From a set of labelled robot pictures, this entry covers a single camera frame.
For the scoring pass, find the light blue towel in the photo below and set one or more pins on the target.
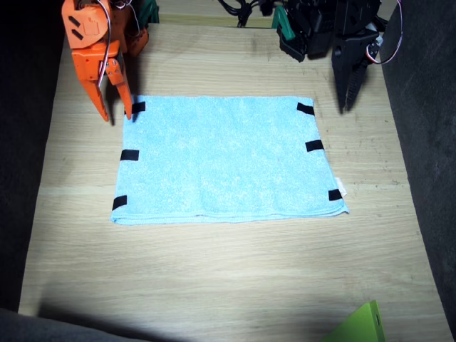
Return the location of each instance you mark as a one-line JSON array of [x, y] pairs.
[[228, 160]]

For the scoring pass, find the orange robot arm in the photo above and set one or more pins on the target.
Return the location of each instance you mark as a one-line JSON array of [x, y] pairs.
[[83, 21]]

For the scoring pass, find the green plastic wedge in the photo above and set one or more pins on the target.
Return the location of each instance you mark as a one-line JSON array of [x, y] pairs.
[[363, 324]]

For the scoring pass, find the black tape strip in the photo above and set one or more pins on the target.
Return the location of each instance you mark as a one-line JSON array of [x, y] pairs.
[[305, 108], [119, 202], [139, 108], [335, 195], [129, 155], [314, 145]]

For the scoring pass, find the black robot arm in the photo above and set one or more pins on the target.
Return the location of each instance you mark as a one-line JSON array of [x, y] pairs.
[[313, 21]]

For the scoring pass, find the dark grey foam panel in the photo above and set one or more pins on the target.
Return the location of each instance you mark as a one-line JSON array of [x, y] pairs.
[[427, 142], [21, 142], [35, 327]]

